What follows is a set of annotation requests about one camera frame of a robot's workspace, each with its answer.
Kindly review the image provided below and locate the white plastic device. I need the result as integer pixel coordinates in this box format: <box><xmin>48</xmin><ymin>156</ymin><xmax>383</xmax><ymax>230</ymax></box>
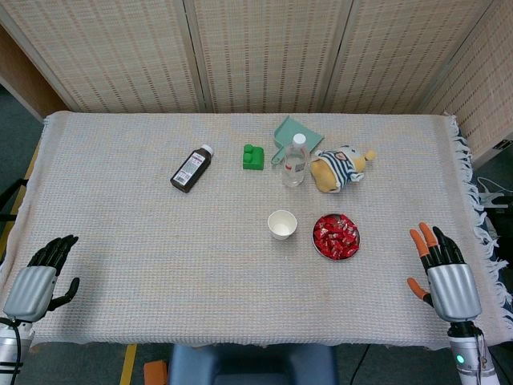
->
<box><xmin>476</xmin><ymin>178</ymin><xmax>510</xmax><ymax>209</ymax></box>

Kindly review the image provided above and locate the clear plastic water bottle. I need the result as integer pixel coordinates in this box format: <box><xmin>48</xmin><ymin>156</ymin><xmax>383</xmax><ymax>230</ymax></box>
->
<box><xmin>281</xmin><ymin>133</ymin><xmax>310</xmax><ymax>188</ymax></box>

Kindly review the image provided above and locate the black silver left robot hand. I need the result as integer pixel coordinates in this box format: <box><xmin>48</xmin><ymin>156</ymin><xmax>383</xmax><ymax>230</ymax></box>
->
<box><xmin>2</xmin><ymin>234</ymin><xmax>80</xmax><ymax>323</ymax></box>

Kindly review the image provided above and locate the brown medicine bottle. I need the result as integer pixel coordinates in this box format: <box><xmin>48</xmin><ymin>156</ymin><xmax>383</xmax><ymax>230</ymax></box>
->
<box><xmin>170</xmin><ymin>144</ymin><xmax>216</xmax><ymax>194</ymax></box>

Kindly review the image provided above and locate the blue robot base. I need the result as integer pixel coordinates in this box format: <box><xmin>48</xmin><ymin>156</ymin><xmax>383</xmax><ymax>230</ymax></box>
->
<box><xmin>167</xmin><ymin>343</ymin><xmax>338</xmax><ymax>385</ymax></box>

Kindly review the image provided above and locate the black metal frame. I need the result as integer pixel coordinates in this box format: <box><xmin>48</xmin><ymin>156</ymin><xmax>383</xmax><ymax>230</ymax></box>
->
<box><xmin>0</xmin><ymin>178</ymin><xmax>30</xmax><ymax>224</ymax></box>

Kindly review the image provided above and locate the woven bamboo screen panel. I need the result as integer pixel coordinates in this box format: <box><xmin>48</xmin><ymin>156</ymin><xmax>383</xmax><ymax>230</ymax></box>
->
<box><xmin>0</xmin><ymin>0</ymin><xmax>204</xmax><ymax>114</ymax></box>
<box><xmin>418</xmin><ymin>0</ymin><xmax>513</xmax><ymax>168</ymax></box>
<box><xmin>322</xmin><ymin>0</ymin><xmax>500</xmax><ymax>114</ymax></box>
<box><xmin>184</xmin><ymin>0</ymin><xmax>356</xmax><ymax>114</ymax></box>

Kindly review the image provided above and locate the brown wooden board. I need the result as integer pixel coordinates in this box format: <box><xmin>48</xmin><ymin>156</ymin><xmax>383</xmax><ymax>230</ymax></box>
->
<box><xmin>0</xmin><ymin>23</ymin><xmax>69</xmax><ymax>121</ymax></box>

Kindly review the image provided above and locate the silver orange-tipped right robot hand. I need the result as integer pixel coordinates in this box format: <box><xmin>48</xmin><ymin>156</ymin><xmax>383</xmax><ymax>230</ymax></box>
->
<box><xmin>406</xmin><ymin>222</ymin><xmax>483</xmax><ymax>324</ymax></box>

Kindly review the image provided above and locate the white paper cup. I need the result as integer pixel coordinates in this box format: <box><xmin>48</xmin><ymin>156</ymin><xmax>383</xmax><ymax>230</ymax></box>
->
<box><xmin>267</xmin><ymin>209</ymin><xmax>298</xmax><ymax>241</ymax></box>

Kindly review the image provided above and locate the black floor cable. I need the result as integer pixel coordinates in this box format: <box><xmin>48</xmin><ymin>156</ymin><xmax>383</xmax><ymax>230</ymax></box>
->
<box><xmin>350</xmin><ymin>345</ymin><xmax>372</xmax><ymax>385</ymax></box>

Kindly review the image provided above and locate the right arm wire bundle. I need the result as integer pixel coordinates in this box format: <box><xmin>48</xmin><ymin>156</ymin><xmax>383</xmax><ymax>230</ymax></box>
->
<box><xmin>475</xmin><ymin>324</ymin><xmax>492</xmax><ymax>374</ymax></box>

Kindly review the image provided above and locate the orange block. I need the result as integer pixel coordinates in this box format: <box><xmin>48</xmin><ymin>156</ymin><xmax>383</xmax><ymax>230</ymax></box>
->
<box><xmin>143</xmin><ymin>359</ymin><xmax>168</xmax><ymax>385</ymax></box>

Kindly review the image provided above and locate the teal plastic dustpan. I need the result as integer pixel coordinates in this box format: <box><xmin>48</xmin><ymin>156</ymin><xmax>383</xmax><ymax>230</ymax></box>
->
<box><xmin>270</xmin><ymin>115</ymin><xmax>325</xmax><ymax>167</ymax></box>

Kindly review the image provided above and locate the yellow plush toy striped shirt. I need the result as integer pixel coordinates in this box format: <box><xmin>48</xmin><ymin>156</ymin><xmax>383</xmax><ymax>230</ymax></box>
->
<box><xmin>310</xmin><ymin>144</ymin><xmax>378</xmax><ymax>195</ymax></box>

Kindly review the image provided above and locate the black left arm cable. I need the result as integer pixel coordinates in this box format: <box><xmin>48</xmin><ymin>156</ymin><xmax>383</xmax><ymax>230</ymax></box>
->
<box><xmin>0</xmin><ymin>318</ymin><xmax>23</xmax><ymax>385</ymax></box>

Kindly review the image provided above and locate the beige woven table cloth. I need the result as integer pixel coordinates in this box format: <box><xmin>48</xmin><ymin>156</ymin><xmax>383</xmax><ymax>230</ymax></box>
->
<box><xmin>0</xmin><ymin>111</ymin><xmax>513</xmax><ymax>349</ymax></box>

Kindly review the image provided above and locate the round metal plate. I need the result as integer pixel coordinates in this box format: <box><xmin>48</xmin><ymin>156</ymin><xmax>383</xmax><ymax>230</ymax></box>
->
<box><xmin>312</xmin><ymin>213</ymin><xmax>362</xmax><ymax>262</ymax></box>

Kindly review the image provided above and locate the green toy building block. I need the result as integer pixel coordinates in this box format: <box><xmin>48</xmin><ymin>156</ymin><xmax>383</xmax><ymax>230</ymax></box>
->
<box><xmin>241</xmin><ymin>143</ymin><xmax>266</xmax><ymax>172</ymax></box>

